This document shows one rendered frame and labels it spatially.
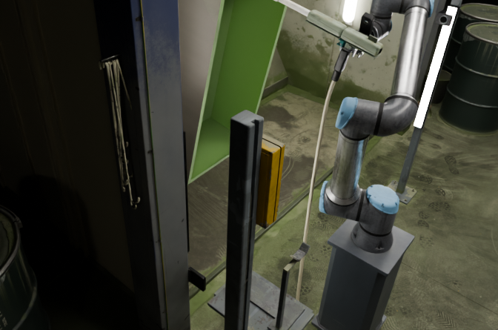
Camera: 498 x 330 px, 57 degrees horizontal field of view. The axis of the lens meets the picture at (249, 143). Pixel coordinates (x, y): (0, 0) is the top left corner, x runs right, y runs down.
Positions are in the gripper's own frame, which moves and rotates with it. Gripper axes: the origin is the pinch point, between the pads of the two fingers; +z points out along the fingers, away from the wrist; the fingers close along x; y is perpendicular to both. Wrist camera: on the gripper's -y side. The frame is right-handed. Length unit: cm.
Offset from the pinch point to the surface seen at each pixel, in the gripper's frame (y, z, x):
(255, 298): 74, 62, -23
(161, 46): 1, 60, 37
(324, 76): 144, -224, 79
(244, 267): 38, 79, -21
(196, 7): 19, -1, 73
